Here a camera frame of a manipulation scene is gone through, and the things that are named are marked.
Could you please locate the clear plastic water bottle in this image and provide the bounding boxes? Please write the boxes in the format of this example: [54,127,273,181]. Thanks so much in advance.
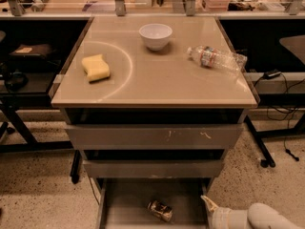
[187,46,247,74]

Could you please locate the grey drawer cabinet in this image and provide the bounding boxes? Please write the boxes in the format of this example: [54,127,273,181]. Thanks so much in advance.
[51,14,259,229]

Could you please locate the black power adapter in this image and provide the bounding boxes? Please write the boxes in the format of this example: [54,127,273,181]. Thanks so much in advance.
[263,69,281,79]

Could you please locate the crushed orange can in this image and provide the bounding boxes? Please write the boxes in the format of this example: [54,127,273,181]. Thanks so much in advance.
[148,200,173,222]

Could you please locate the black bag on shelf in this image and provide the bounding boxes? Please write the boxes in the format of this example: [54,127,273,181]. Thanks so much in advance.
[9,44,54,60]

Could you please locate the top grey drawer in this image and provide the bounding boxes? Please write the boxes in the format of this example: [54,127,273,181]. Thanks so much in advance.
[66,124,242,150]

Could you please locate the yellow sponge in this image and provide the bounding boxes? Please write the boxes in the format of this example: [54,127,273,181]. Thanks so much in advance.
[81,54,111,82]

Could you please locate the middle grey drawer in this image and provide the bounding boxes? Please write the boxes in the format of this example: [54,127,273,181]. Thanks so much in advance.
[83,160,223,178]

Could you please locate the open bottom grey drawer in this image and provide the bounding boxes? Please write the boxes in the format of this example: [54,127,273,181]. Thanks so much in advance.
[95,178,210,229]

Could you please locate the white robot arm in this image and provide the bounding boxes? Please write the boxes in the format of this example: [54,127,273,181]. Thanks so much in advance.
[201,196,304,229]

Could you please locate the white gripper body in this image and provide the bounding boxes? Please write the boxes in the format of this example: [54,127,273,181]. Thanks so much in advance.
[212,207,242,229]

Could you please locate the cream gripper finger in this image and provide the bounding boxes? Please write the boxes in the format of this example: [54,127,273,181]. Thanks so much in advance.
[201,195,218,213]

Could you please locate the black headphones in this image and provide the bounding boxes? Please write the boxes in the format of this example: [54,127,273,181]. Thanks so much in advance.
[4,72,29,92]

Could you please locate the white ceramic bowl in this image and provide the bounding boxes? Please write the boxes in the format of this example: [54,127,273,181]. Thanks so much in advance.
[139,23,173,51]

